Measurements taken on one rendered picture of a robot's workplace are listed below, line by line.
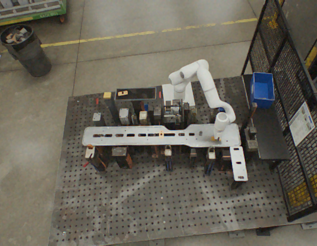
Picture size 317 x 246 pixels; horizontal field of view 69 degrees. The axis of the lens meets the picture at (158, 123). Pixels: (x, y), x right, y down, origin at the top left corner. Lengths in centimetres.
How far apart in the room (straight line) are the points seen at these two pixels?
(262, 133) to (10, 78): 403
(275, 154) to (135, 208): 124
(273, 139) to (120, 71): 269
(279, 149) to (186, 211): 92
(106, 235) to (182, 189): 74
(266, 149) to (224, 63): 226
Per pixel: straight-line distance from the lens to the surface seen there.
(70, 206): 234
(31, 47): 412
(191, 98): 253
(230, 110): 179
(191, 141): 201
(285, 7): 459
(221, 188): 220
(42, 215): 325
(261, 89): 240
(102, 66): 418
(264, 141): 209
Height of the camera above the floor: 279
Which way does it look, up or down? 58 degrees down
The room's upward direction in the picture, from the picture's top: 8 degrees counter-clockwise
